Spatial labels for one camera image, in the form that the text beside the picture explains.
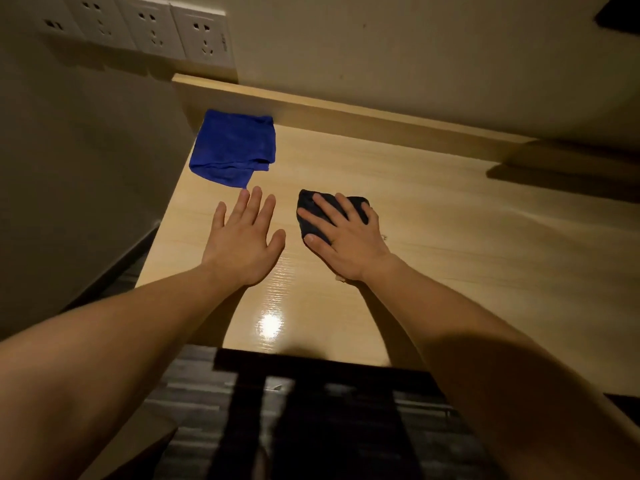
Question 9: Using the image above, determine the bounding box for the person's right hand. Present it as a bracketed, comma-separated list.
[296, 193, 393, 284]

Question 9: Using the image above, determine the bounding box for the person's left hand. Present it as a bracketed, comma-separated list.
[200, 186, 287, 288]

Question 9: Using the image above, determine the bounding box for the dark cloth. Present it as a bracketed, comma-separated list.
[296, 189, 371, 246]

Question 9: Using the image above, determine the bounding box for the person's right forearm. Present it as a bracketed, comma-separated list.
[361, 254, 640, 480]

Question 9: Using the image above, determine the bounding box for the person's left forearm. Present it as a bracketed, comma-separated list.
[0, 264, 247, 480]

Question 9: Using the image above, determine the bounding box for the blue cloth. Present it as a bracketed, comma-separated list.
[188, 109, 277, 189]

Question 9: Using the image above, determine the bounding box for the light wooden panel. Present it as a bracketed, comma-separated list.
[79, 404, 179, 480]

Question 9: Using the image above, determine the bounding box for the black object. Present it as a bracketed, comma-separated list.
[594, 0, 640, 36]

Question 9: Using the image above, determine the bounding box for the wooden desk back rail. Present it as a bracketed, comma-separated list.
[171, 73, 640, 188]

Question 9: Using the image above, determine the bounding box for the white wall socket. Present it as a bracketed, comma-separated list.
[114, 0, 187, 61]
[169, 3, 237, 70]
[27, 0, 85, 40]
[61, 0, 137, 51]

